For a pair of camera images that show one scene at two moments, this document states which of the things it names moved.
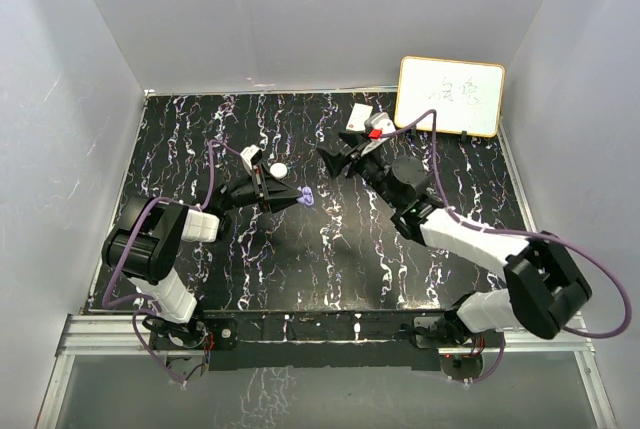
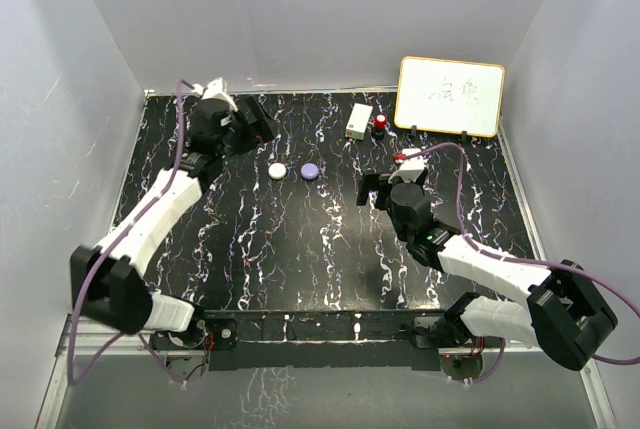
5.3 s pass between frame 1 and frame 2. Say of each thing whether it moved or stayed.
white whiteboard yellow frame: stayed
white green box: stayed
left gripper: moved
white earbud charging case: stayed
